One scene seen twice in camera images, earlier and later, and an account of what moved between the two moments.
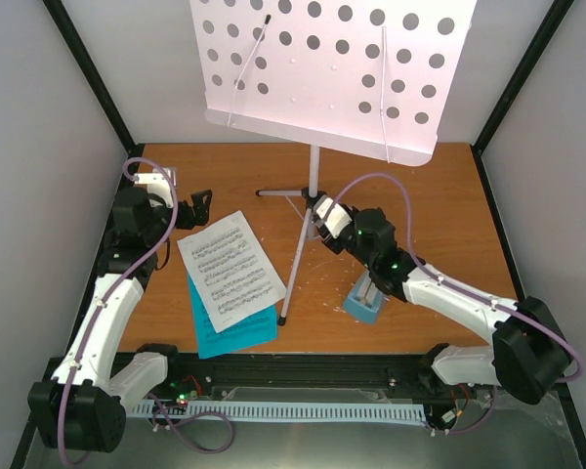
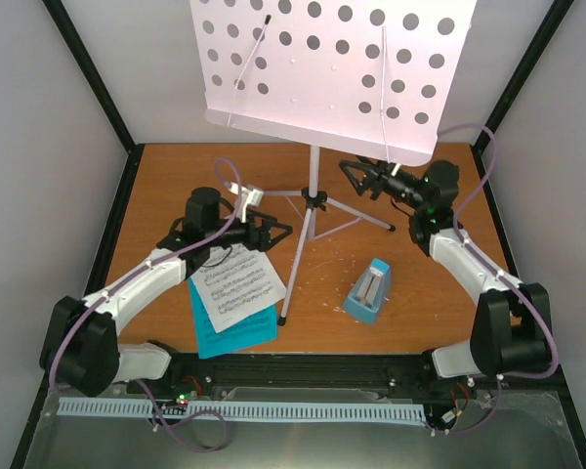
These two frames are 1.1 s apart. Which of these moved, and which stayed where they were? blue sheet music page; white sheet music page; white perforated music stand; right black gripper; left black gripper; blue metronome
Moved: left black gripper; right black gripper
Stayed: blue sheet music page; blue metronome; white sheet music page; white perforated music stand
